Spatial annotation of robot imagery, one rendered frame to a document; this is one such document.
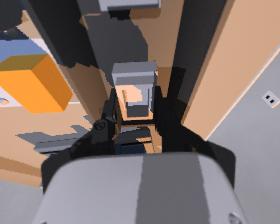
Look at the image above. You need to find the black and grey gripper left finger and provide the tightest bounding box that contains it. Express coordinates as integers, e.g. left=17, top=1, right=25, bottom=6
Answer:
left=41, top=88, right=122, bottom=196

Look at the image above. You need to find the orange rectangular block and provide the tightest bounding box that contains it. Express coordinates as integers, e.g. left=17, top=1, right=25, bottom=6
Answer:
left=0, top=54, right=73, bottom=114

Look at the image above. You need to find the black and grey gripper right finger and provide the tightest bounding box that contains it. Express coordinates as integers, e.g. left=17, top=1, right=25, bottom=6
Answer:
left=153, top=86, right=236, bottom=190

